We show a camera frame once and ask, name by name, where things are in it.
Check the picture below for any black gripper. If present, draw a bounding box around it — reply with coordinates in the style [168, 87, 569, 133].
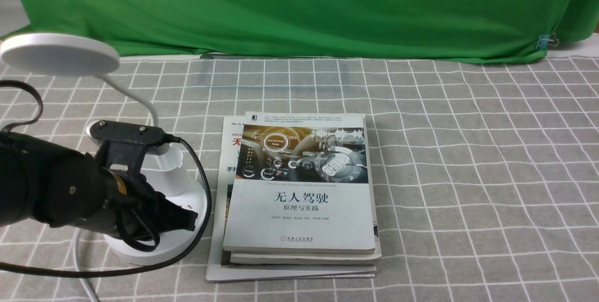
[91, 166, 197, 246]

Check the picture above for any white desk lamp with base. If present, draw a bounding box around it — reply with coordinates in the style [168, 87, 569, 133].
[1, 33, 211, 270]

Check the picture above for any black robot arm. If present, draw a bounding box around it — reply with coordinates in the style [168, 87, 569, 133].
[1, 132, 197, 251]

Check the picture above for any bottom thin magazine book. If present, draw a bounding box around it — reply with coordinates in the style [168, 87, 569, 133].
[206, 116, 382, 281]

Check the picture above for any middle white book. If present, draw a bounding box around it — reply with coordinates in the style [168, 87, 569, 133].
[229, 116, 382, 265]

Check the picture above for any top book self-driving cover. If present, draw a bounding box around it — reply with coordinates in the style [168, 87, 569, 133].
[223, 111, 376, 254]

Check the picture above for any grey checkered tablecloth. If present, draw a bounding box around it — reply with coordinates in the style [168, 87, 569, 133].
[0, 54, 599, 302]

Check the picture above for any green backdrop cloth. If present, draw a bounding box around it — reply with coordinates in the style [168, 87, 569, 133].
[21, 0, 598, 63]

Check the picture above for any blue binder clip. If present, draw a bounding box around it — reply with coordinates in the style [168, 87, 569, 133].
[535, 33, 560, 51]

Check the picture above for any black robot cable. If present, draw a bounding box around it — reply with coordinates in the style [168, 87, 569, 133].
[0, 80, 212, 278]

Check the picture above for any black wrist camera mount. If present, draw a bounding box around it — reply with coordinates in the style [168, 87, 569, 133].
[88, 120, 167, 178]

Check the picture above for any white lamp power cable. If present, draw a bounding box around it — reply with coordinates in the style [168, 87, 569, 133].
[73, 228, 100, 302]

